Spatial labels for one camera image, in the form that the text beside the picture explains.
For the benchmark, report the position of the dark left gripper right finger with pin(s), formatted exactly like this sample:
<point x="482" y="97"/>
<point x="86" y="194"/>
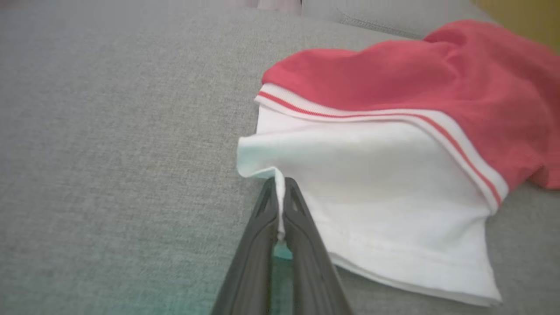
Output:
<point x="310" y="262"/>

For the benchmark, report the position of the large yellow sofa backrest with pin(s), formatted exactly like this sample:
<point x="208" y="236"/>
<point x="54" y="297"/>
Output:
<point x="525" y="17"/>

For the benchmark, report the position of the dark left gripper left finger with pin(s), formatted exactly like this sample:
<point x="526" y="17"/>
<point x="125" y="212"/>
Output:
<point x="253" y="262"/>

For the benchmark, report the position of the large grey sofa seat cushion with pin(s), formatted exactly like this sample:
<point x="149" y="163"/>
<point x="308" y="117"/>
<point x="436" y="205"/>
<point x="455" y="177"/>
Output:
<point x="109" y="153"/>

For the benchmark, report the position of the red white basketball jersey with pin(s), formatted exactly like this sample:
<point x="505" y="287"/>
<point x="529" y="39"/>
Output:
<point x="372" y="175"/>

